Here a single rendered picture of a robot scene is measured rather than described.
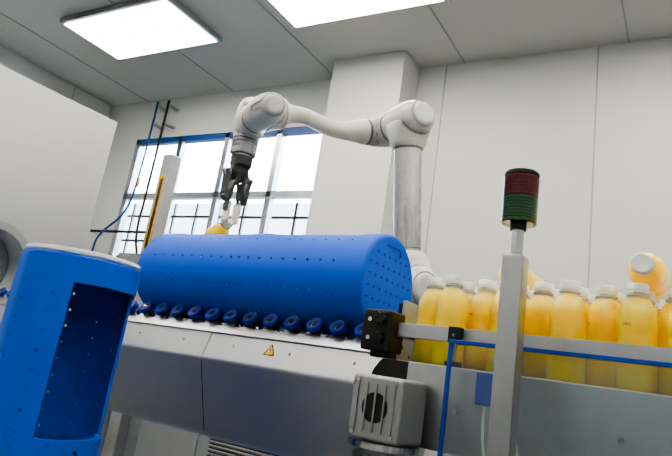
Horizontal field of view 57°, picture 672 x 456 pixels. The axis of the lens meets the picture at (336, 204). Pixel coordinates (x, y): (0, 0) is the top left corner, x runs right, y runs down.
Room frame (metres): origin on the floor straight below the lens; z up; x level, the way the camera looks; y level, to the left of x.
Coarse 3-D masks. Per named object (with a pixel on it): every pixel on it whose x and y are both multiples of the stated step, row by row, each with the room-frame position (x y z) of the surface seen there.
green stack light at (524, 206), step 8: (504, 200) 1.07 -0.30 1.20; (512, 200) 1.05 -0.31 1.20; (520, 200) 1.05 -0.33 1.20; (528, 200) 1.04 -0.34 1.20; (536, 200) 1.05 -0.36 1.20; (504, 208) 1.07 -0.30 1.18; (512, 208) 1.05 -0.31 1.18; (520, 208) 1.04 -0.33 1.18; (528, 208) 1.04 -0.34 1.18; (536, 208) 1.05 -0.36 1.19; (504, 216) 1.07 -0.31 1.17; (512, 216) 1.05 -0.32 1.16; (520, 216) 1.04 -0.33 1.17; (528, 216) 1.04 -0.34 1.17; (536, 216) 1.06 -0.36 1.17; (504, 224) 1.09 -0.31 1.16; (528, 224) 1.07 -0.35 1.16; (536, 224) 1.06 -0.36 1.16
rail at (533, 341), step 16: (400, 336) 1.37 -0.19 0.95; (416, 336) 1.35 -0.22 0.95; (432, 336) 1.33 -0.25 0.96; (464, 336) 1.28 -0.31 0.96; (480, 336) 1.26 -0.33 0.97; (528, 336) 1.21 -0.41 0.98; (544, 336) 1.19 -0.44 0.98; (592, 352) 1.14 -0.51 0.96; (608, 352) 1.12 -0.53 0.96; (624, 352) 1.11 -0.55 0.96; (640, 352) 1.09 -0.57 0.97; (656, 352) 1.08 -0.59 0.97
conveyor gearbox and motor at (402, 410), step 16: (368, 384) 1.23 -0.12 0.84; (384, 384) 1.21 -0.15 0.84; (400, 384) 1.19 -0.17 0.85; (416, 384) 1.24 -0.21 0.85; (352, 400) 1.25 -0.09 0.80; (368, 400) 1.23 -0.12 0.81; (384, 400) 1.21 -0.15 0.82; (400, 400) 1.19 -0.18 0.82; (416, 400) 1.24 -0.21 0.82; (352, 416) 1.25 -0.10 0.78; (368, 416) 1.23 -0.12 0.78; (384, 416) 1.21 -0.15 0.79; (400, 416) 1.19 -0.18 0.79; (416, 416) 1.25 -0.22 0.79; (352, 432) 1.25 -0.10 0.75; (368, 432) 1.23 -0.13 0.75; (384, 432) 1.21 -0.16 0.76; (400, 432) 1.20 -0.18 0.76; (416, 432) 1.25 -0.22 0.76; (368, 448) 1.21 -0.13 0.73; (384, 448) 1.20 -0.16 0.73; (400, 448) 1.20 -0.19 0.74; (416, 448) 1.24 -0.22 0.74
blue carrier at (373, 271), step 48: (192, 240) 1.94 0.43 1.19; (240, 240) 1.82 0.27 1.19; (288, 240) 1.72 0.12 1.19; (336, 240) 1.62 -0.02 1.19; (384, 240) 1.59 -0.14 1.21; (144, 288) 2.02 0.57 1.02; (192, 288) 1.88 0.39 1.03; (240, 288) 1.76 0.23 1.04; (288, 288) 1.66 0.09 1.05; (336, 288) 1.56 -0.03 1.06; (384, 288) 1.62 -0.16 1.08
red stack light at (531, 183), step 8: (512, 176) 1.05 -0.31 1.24; (520, 176) 1.05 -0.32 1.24; (528, 176) 1.04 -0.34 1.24; (536, 176) 1.05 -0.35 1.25; (504, 184) 1.07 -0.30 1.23; (512, 184) 1.05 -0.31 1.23; (520, 184) 1.05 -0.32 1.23; (528, 184) 1.04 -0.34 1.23; (536, 184) 1.05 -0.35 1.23; (504, 192) 1.07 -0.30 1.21; (512, 192) 1.05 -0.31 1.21; (520, 192) 1.05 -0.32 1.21; (528, 192) 1.04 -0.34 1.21; (536, 192) 1.05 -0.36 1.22
